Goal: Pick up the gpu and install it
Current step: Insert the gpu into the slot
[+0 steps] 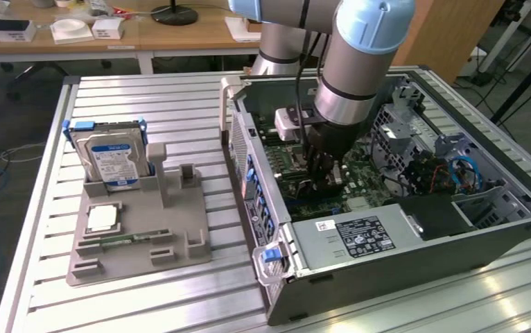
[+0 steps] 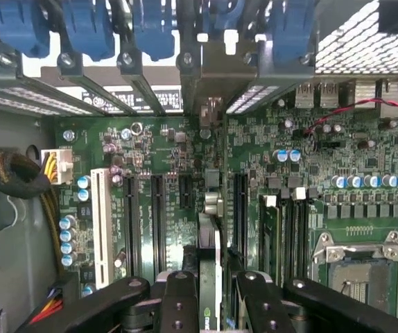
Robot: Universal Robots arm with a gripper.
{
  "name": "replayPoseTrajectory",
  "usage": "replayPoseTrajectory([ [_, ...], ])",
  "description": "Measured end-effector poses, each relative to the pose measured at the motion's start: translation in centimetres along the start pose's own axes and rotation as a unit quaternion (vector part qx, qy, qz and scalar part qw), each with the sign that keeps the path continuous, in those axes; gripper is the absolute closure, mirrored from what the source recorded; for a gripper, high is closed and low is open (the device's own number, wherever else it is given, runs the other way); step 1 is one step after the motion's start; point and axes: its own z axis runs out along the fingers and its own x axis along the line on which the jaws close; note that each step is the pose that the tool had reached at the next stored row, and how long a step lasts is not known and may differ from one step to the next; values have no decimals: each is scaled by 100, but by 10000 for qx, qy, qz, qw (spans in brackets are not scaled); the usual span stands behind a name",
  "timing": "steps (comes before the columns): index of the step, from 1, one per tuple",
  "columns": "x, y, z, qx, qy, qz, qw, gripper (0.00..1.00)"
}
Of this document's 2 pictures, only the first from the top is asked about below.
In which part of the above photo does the red yellow wire bundle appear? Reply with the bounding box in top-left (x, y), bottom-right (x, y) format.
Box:
top-left (430, 164), bottom-right (466, 195)

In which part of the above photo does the black lamp base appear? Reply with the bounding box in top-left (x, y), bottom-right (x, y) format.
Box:
top-left (150, 0), bottom-right (201, 26)

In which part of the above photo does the hard disk in blue carrier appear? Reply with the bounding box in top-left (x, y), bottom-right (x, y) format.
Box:
top-left (62, 117), bottom-right (150, 191)

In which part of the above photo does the CPU socket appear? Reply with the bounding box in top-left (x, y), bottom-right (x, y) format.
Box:
top-left (289, 144), bottom-right (313, 173)

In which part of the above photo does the low-profile graphics card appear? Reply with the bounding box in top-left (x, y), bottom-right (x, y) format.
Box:
top-left (289, 180), bottom-right (346, 201)

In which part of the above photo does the white square dish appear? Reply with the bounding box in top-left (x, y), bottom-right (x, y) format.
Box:
top-left (50, 19), bottom-right (95, 45)

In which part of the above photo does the white box with dark top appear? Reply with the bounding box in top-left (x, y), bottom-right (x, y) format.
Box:
top-left (0, 19), bottom-right (38, 43)

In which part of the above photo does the white floor box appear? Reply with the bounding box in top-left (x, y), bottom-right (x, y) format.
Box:
top-left (458, 44), bottom-right (489, 78)

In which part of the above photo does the green motherboard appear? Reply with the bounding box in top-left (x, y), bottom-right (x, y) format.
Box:
top-left (258, 114), bottom-right (403, 223)

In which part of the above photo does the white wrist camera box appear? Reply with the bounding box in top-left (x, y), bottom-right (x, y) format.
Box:
top-left (274, 107), bottom-right (315, 142)

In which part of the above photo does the open black PC case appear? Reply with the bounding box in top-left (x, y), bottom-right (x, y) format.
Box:
top-left (219, 67), bottom-right (531, 327)

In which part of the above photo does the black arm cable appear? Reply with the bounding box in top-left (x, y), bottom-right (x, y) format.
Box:
top-left (294, 29), bottom-right (333, 157)

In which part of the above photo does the plain white box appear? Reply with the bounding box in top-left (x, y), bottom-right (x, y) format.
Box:
top-left (93, 17), bottom-right (126, 40)

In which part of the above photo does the black chair base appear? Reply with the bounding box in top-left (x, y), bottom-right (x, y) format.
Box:
top-left (2, 62), bottom-right (71, 101)

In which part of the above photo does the white open paper box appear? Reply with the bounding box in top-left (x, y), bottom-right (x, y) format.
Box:
top-left (225, 15), bottom-right (263, 43)

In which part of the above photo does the green RAM stick on rack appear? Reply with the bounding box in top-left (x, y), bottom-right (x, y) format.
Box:
top-left (98, 232), bottom-right (155, 246)

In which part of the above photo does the grey parts rack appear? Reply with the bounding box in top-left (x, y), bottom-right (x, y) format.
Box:
top-left (66, 141), bottom-right (214, 288)

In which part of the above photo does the wooden cabinet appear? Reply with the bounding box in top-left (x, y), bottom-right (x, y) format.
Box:
top-left (385, 0), bottom-right (507, 84)

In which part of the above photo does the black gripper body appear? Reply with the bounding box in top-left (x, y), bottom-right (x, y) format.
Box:
top-left (303, 121), bottom-right (361, 167)

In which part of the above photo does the silver CPU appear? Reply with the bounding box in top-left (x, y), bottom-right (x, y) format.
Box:
top-left (85, 206), bottom-right (119, 232)

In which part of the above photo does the silver drive cage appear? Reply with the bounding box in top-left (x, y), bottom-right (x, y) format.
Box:
top-left (370, 83), bottom-right (438, 174)

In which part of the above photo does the grey power supply unit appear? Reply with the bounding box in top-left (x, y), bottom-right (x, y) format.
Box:
top-left (291, 204), bottom-right (422, 278)

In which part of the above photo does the blue SATA wire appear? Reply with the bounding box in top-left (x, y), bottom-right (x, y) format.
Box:
top-left (449, 157), bottom-right (485, 191)

